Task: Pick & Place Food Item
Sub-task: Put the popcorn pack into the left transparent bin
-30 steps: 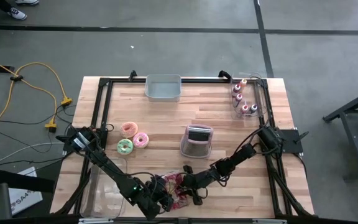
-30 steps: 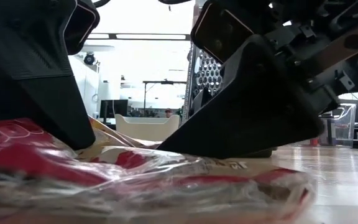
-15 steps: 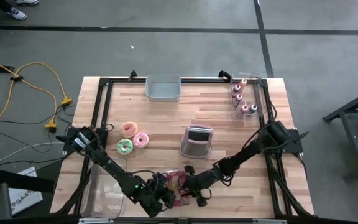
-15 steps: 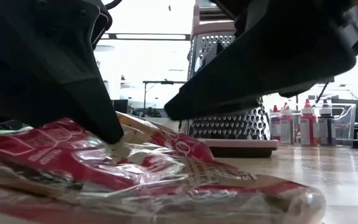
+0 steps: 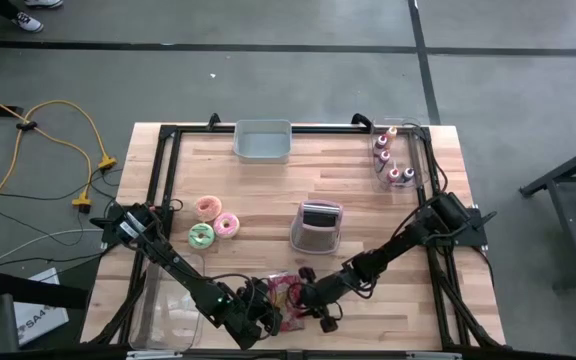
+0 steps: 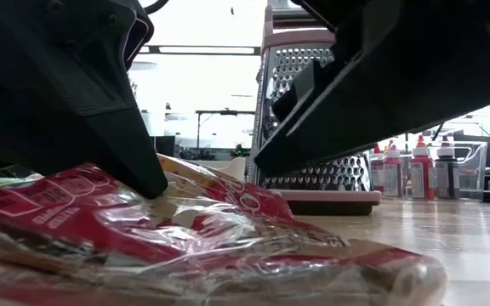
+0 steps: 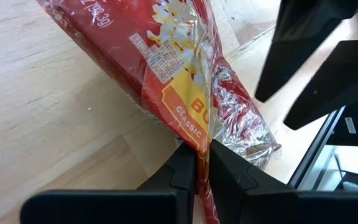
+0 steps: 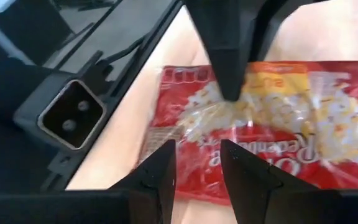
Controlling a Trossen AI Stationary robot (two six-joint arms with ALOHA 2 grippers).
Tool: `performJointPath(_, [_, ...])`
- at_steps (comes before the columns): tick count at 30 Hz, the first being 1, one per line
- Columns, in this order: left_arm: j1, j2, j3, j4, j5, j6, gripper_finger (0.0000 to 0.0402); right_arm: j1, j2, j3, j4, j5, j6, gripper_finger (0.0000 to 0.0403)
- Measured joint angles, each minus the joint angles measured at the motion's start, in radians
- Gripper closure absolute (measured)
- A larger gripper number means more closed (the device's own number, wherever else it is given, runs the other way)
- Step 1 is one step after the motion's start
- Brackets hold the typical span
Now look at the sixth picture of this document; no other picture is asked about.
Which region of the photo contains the black background table frame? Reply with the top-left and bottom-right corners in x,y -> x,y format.
195,109 -> 256,150

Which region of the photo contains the red snack packet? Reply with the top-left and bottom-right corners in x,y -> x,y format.
0,153 -> 448,306

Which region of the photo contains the clear plastic container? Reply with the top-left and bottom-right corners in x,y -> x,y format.
397,139 -> 488,201

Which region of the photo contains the ceiling light strip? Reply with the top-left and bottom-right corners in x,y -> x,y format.
138,44 -> 262,56

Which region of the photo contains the dark purple paint bottle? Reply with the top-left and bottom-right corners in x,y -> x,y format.
434,135 -> 459,200

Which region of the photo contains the magenta paint bottle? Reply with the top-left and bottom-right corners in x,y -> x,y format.
370,143 -> 385,197
383,142 -> 403,199

